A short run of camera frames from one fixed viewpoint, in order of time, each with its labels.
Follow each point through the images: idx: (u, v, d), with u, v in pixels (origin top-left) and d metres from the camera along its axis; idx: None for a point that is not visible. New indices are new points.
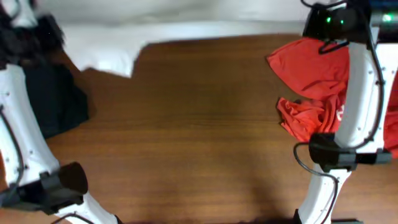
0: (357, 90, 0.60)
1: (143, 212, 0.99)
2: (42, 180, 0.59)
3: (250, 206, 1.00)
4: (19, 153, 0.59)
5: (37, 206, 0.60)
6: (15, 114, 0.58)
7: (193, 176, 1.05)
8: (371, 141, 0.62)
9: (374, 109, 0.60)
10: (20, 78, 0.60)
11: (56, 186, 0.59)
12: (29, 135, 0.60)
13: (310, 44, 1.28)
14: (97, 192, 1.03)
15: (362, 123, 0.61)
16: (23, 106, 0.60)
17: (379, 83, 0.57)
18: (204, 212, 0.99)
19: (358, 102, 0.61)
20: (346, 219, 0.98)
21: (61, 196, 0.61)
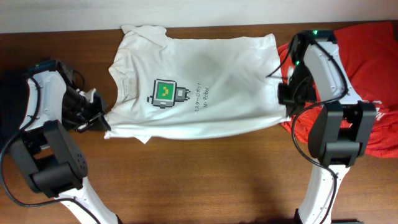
0: (315, 70, 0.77)
1: (144, 213, 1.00)
2: (46, 125, 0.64)
3: (250, 207, 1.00)
4: (38, 107, 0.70)
5: (36, 174, 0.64)
6: (46, 93, 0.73)
7: (194, 176, 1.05)
8: (347, 94, 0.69)
9: (336, 71, 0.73)
10: (61, 84, 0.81)
11: (58, 135, 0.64)
12: (51, 101, 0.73)
13: None
14: (98, 193, 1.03)
15: (332, 79, 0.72)
16: (52, 92, 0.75)
17: (329, 58, 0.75)
18: (204, 213, 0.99)
19: (321, 70, 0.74)
20: (346, 218, 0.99)
21: (60, 158, 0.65)
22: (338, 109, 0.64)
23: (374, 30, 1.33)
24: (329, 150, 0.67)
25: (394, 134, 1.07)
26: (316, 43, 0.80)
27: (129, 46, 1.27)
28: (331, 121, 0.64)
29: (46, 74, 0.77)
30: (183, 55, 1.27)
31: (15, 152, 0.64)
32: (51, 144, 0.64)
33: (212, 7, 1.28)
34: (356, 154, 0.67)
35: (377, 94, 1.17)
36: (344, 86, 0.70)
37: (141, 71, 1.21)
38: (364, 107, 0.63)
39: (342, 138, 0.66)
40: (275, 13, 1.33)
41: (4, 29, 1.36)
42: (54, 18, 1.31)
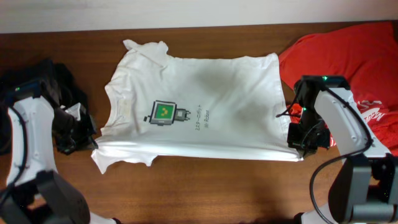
0: (330, 119, 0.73)
1: (144, 213, 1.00)
2: (38, 178, 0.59)
3: (250, 208, 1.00)
4: (27, 153, 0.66)
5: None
6: (32, 129, 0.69)
7: (194, 177, 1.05)
8: (372, 146, 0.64)
9: (354, 120, 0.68)
10: (46, 113, 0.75)
11: (53, 188, 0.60)
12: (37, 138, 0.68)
13: (310, 45, 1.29)
14: (98, 193, 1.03)
15: (351, 129, 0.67)
16: (40, 127, 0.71)
17: (344, 104, 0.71)
18: (204, 213, 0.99)
19: (339, 119, 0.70)
20: None
21: (58, 211, 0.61)
22: (365, 165, 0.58)
23: (374, 31, 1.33)
24: (356, 213, 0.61)
25: (394, 133, 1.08)
26: (328, 88, 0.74)
27: (129, 64, 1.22)
28: (359, 182, 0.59)
29: (30, 104, 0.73)
30: (185, 75, 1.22)
31: (5, 210, 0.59)
32: (48, 198, 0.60)
33: (211, 7, 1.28)
34: (386, 218, 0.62)
35: (377, 94, 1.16)
36: (366, 135, 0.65)
37: (140, 92, 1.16)
38: (396, 162, 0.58)
39: (371, 199, 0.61)
40: (275, 14, 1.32)
41: (3, 30, 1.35)
42: (53, 18, 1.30)
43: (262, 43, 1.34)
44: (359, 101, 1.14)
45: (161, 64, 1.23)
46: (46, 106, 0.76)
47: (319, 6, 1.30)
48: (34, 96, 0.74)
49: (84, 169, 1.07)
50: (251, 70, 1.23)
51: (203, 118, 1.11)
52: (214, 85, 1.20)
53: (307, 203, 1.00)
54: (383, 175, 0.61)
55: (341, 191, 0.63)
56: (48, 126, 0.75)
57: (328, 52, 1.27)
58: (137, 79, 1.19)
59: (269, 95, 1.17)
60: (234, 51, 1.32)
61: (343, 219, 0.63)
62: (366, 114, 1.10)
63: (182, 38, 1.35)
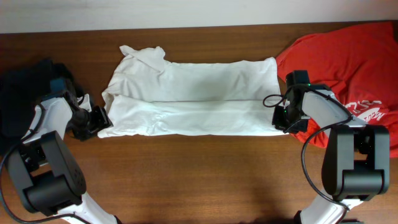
0: (314, 112, 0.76)
1: (145, 213, 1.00)
2: (43, 137, 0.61)
3: (250, 207, 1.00)
4: (40, 124, 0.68)
5: (32, 191, 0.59)
6: (51, 109, 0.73)
7: (194, 177, 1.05)
8: (352, 119, 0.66)
9: (335, 108, 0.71)
10: (67, 111, 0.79)
11: (55, 147, 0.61)
12: (55, 118, 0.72)
13: (310, 45, 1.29)
14: (99, 193, 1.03)
15: (334, 114, 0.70)
16: (56, 116, 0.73)
17: (326, 98, 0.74)
18: (204, 213, 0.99)
19: (322, 109, 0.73)
20: (346, 218, 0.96)
21: (55, 173, 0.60)
22: (347, 132, 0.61)
23: (374, 31, 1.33)
24: (348, 182, 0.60)
25: (394, 134, 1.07)
26: (313, 91, 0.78)
27: (125, 70, 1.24)
28: (342, 142, 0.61)
29: (53, 99, 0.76)
30: (182, 79, 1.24)
31: (11, 164, 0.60)
32: (50, 158, 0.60)
33: (212, 7, 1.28)
34: (378, 190, 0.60)
35: (376, 94, 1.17)
36: (348, 115, 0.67)
37: (140, 94, 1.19)
38: (376, 130, 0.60)
39: (360, 168, 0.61)
40: (275, 14, 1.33)
41: (4, 30, 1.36)
42: (54, 18, 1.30)
43: (262, 43, 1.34)
44: (358, 101, 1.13)
45: (158, 69, 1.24)
46: (66, 107, 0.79)
47: (319, 6, 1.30)
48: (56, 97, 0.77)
49: (84, 169, 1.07)
50: (247, 76, 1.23)
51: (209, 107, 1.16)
52: (209, 89, 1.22)
53: (306, 203, 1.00)
54: (367, 145, 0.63)
55: (331, 163, 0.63)
56: (64, 120, 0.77)
57: (328, 51, 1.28)
58: (136, 83, 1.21)
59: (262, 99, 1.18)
60: (234, 51, 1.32)
61: (335, 191, 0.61)
62: (366, 114, 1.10)
63: (181, 38, 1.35)
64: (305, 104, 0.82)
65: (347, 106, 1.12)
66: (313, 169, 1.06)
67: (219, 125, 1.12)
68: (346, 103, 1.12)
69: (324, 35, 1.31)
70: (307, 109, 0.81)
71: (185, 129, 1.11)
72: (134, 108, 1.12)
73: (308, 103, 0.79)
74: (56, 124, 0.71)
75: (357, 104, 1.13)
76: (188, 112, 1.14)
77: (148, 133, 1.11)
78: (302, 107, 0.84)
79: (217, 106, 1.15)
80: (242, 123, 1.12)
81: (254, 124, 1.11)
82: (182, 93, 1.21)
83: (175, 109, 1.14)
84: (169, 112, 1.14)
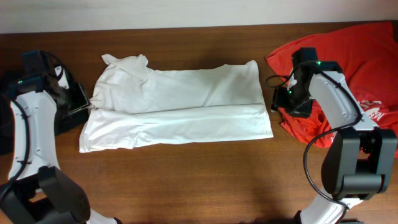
0: (321, 96, 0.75)
1: (145, 213, 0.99)
2: (41, 174, 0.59)
3: (250, 207, 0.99)
4: (28, 148, 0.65)
5: (32, 223, 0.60)
6: (34, 121, 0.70)
7: (194, 177, 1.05)
8: (361, 121, 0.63)
9: (345, 98, 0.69)
10: (52, 106, 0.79)
11: (56, 185, 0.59)
12: (39, 128, 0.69)
13: (310, 44, 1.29)
14: (99, 193, 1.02)
15: (342, 106, 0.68)
16: (41, 121, 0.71)
17: (336, 86, 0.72)
18: (204, 213, 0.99)
19: (332, 97, 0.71)
20: (346, 218, 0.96)
21: (58, 207, 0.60)
22: (353, 136, 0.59)
23: (374, 31, 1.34)
24: (347, 182, 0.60)
25: (395, 134, 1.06)
26: (322, 71, 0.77)
27: (107, 80, 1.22)
28: (347, 148, 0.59)
29: (36, 97, 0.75)
30: (165, 88, 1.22)
31: (6, 204, 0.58)
32: (50, 195, 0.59)
33: (212, 7, 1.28)
34: (377, 189, 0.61)
35: (377, 94, 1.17)
36: (357, 112, 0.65)
37: (137, 95, 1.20)
38: (383, 135, 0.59)
39: (361, 170, 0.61)
40: (274, 14, 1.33)
41: (4, 29, 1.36)
42: (53, 18, 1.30)
43: (262, 43, 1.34)
44: (358, 101, 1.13)
45: (140, 78, 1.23)
46: (50, 99, 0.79)
47: (318, 7, 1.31)
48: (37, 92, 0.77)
49: (84, 169, 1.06)
50: (244, 78, 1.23)
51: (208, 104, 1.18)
52: (194, 96, 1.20)
53: (307, 203, 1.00)
54: (372, 148, 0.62)
55: (331, 162, 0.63)
56: (50, 115, 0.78)
57: (325, 52, 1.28)
58: (130, 86, 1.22)
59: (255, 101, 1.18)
60: (234, 51, 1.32)
61: (334, 191, 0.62)
62: (366, 114, 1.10)
63: (181, 38, 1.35)
64: (314, 84, 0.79)
65: None
66: (313, 170, 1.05)
67: (216, 127, 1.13)
68: None
69: (324, 35, 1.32)
70: (316, 90, 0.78)
71: (170, 138, 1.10)
72: (115, 121, 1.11)
73: (318, 85, 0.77)
74: (42, 133, 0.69)
75: None
76: (171, 122, 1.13)
77: (130, 147, 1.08)
78: (309, 88, 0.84)
79: (200, 114, 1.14)
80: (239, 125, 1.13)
81: (251, 126, 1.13)
82: (179, 94, 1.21)
83: (158, 119, 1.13)
84: (168, 113, 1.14)
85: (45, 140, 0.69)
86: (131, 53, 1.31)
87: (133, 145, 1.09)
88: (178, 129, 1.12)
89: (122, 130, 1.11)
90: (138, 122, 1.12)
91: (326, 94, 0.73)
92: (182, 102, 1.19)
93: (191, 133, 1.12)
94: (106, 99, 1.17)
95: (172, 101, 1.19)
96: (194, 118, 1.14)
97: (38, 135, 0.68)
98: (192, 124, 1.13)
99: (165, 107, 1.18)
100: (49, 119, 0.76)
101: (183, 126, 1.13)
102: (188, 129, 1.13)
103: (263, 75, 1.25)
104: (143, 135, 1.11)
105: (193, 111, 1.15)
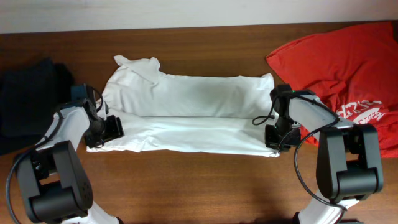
0: (301, 116, 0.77)
1: (145, 213, 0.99)
2: (55, 147, 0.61)
3: (250, 207, 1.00)
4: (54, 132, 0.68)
5: (36, 201, 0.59)
6: (68, 120, 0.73)
7: (194, 177, 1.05)
8: (339, 121, 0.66)
9: (320, 110, 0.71)
10: (85, 119, 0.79)
11: (66, 158, 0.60)
12: (71, 129, 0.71)
13: (310, 45, 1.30)
14: (99, 193, 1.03)
15: (321, 116, 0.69)
16: (73, 124, 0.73)
17: (312, 102, 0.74)
18: (204, 213, 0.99)
19: (309, 113, 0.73)
20: (345, 218, 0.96)
21: (62, 184, 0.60)
22: (337, 134, 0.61)
23: (380, 35, 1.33)
24: (343, 185, 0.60)
25: (393, 134, 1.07)
26: (298, 97, 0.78)
27: (119, 81, 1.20)
28: (333, 146, 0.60)
29: (72, 109, 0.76)
30: (176, 93, 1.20)
31: (21, 172, 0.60)
32: (60, 168, 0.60)
33: (212, 7, 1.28)
34: (373, 189, 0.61)
35: (377, 95, 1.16)
36: (334, 116, 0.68)
37: (147, 99, 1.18)
38: (364, 129, 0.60)
39: (353, 170, 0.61)
40: (274, 14, 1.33)
41: (6, 30, 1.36)
42: (55, 18, 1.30)
43: (262, 43, 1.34)
44: (358, 101, 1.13)
45: (152, 81, 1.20)
46: (84, 116, 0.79)
47: (318, 6, 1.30)
48: (75, 107, 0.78)
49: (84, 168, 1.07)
50: (257, 89, 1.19)
51: (218, 112, 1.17)
52: (204, 102, 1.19)
53: (306, 203, 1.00)
54: (358, 145, 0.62)
55: (324, 165, 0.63)
56: (82, 127, 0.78)
57: (328, 53, 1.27)
58: (140, 90, 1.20)
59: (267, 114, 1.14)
60: (234, 51, 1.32)
61: (331, 195, 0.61)
62: (366, 114, 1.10)
63: (181, 38, 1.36)
64: (293, 110, 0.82)
65: (347, 107, 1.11)
66: (313, 170, 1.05)
67: (226, 138, 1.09)
68: (345, 104, 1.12)
69: (326, 35, 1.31)
70: (295, 114, 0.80)
71: (178, 145, 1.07)
72: (125, 124, 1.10)
73: (296, 109, 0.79)
74: (71, 132, 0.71)
75: (357, 104, 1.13)
76: (180, 128, 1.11)
77: (137, 150, 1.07)
78: (290, 114, 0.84)
79: (209, 124, 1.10)
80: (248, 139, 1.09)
81: (258, 140, 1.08)
82: (189, 99, 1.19)
83: (166, 125, 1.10)
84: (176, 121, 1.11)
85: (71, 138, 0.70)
86: (131, 53, 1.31)
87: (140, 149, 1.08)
88: (188, 135, 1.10)
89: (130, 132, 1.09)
90: (145, 124, 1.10)
91: (303, 115, 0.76)
92: (193, 107, 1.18)
93: (201, 140, 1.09)
94: (115, 101, 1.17)
95: (183, 106, 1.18)
96: (203, 125, 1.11)
97: (68, 133, 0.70)
98: (201, 129, 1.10)
99: (175, 112, 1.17)
100: (80, 129, 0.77)
101: (193, 133, 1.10)
102: (198, 135, 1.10)
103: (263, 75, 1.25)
104: (151, 140, 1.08)
105: (204, 119, 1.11)
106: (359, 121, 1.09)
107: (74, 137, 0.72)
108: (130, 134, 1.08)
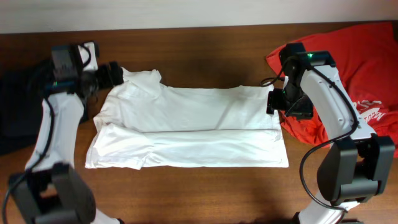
0: (315, 98, 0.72)
1: (145, 213, 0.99)
2: (55, 168, 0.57)
3: (250, 208, 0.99)
4: (49, 143, 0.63)
5: (38, 216, 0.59)
6: (61, 119, 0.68)
7: (194, 177, 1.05)
8: (358, 127, 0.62)
9: (339, 102, 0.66)
10: (78, 108, 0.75)
11: (68, 182, 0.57)
12: (65, 130, 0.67)
13: (310, 45, 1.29)
14: (99, 193, 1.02)
15: (338, 111, 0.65)
16: (66, 123, 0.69)
17: (330, 84, 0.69)
18: (204, 213, 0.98)
19: (326, 101, 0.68)
20: (345, 219, 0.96)
21: (64, 205, 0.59)
22: (351, 147, 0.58)
23: (380, 35, 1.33)
24: (344, 189, 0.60)
25: (393, 134, 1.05)
26: (314, 68, 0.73)
27: (119, 94, 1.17)
28: (345, 160, 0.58)
29: (63, 98, 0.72)
30: (178, 105, 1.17)
31: (19, 193, 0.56)
32: (60, 190, 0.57)
33: (211, 7, 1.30)
34: (373, 193, 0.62)
35: (377, 95, 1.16)
36: (353, 117, 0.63)
37: (148, 112, 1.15)
38: (380, 142, 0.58)
39: (357, 177, 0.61)
40: (273, 14, 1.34)
41: (7, 29, 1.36)
42: (56, 18, 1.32)
43: (262, 42, 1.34)
44: (358, 101, 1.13)
45: (152, 94, 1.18)
46: (78, 102, 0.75)
47: (317, 5, 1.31)
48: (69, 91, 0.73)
49: (84, 168, 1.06)
50: (260, 99, 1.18)
51: (222, 125, 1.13)
52: (207, 116, 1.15)
53: (306, 203, 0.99)
54: (368, 154, 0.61)
55: (328, 169, 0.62)
56: (76, 119, 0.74)
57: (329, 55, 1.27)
58: (142, 103, 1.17)
59: (271, 126, 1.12)
60: (235, 51, 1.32)
61: (333, 198, 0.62)
62: (366, 114, 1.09)
63: (181, 38, 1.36)
64: (306, 84, 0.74)
65: None
66: (313, 170, 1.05)
67: (229, 152, 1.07)
68: None
69: (326, 35, 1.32)
70: (309, 91, 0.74)
71: (181, 162, 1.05)
72: (125, 139, 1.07)
73: (311, 84, 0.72)
74: (65, 134, 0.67)
75: (357, 104, 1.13)
76: (182, 144, 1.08)
77: (138, 167, 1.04)
78: (300, 84, 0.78)
79: (211, 139, 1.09)
80: (252, 149, 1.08)
81: (260, 145, 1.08)
82: (192, 112, 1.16)
83: (169, 140, 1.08)
84: (178, 135, 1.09)
85: (67, 143, 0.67)
86: (131, 53, 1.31)
87: (141, 166, 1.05)
88: (189, 150, 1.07)
89: (133, 145, 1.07)
90: (145, 137, 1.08)
91: (319, 100, 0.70)
92: (195, 122, 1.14)
93: (204, 155, 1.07)
94: (115, 115, 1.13)
95: (185, 119, 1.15)
96: (205, 139, 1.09)
97: (63, 137, 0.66)
98: (203, 141, 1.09)
99: (177, 126, 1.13)
100: (73, 120, 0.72)
101: (195, 148, 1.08)
102: (199, 151, 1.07)
103: (263, 74, 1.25)
104: (153, 156, 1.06)
105: (206, 134, 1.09)
106: None
107: (69, 139, 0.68)
108: (133, 150, 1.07)
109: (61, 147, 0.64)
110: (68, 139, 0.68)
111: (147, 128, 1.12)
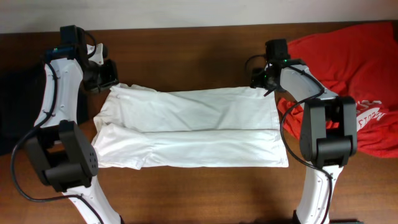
0: (291, 86, 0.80)
1: (145, 213, 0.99)
2: (61, 126, 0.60)
3: (250, 208, 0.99)
4: (54, 103, 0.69)
5: (47, 170, 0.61)
6: (64, 81, 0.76)
7: (194, 177, 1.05)
8: (324, 93, 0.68)
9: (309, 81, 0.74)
10: (78, 72, 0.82)
11: (73, 138, 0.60)
12: (68, 93, 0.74)
13: (310, 44, 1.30)
14: None
15: (308, 87, 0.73)
16: (68, 83, 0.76)
17: (301, 72, 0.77)
18: (204, 213, 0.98)
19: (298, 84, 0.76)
20: (345, 219, 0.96)
21: (71, 159, 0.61)
22: (319, 104, 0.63)
23: (380, 33, 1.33)
24: (322, 149, 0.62)
25: (393, 134, 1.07)
26: (288, 65, 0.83)
27: (119, 95, 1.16)
28: (314, 117, 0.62)
29: (64, 67, 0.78)
30: (178, 104, 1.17)
31: (30, 147, 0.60)
32: (66, 146, 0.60)
33: (212, 7, 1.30)
34: (349, 153, 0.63)
35: (377, 94, 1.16)
36: (320, 88, 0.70)
37: (149, 112, 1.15)
38: (344, 101, 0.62)
39: (330, 136, 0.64)
40: (273, 14, 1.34)
41: (8, 29, 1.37)
42: (56, 19, 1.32)
43: (262, 42, 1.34)
44: (359, 101, 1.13)
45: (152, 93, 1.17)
46: (78, 68, 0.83)
47: (317, 5, 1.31)
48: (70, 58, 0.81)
49: None
50: (260, 98, 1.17)
51: (222, 124, 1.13)
52: (207, 116, 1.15)
53: None
54: (337, 116, 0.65)
55: (306, 134, 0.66)
56: (77, 84, 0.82)
57: (328, 54, 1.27)
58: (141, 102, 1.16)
59: (271, 126, 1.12)
60: (234, 51, 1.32)
61: (311, 158, 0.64)
62: (366, 114, 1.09)
63: (181, 38, 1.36)
64: (284, 81, 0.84)
65: None
66: None
67: (229, 152, 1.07)
68: None
69: (326, 35, 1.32)
70: (287, 86, 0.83)
71: (181, 162, 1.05)
72: (125, 139, 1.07)
73: (287, 79, 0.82)
74: (66, 95, 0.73)
75: (357, 104, 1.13)
76: (182, 144, 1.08)
77: (137, 167, 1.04)
78: (281, 81, 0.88)
79: (211, 139, 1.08)
80: (253, 149, 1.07)
81: (260, 145, 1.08)
82: (192, 112, 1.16)
83: (169, 140, 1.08)
84: (178, 135, 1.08)
85: (71, 104, 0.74)
86: (132, 53, 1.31)
87: (141, 166, 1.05)
88: (189, 150, 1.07)
89: (134, 145, 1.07)
90: (145, 137, 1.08)
91: (293, 87, 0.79)
92: (196, 122, 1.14)
93: (204, 155, 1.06)
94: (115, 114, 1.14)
95: (185, 118, 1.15)
96: (205, 140, 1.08)
97: (69, 99, 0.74)
98: (203, 142, 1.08)
99: (177, 126, 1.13)
100: (75, 86, 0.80)
101: (194, 149, 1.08)
102: (199, 151, 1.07)
103: None
104: (153, 157, 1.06)
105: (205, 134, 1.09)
106: (359, 122, 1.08)
107: (73, 99, 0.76)
108: (133, 150, 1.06)
109: (66, 104, 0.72)
110: (71, 101, 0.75)
111: (148, 127, 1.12)
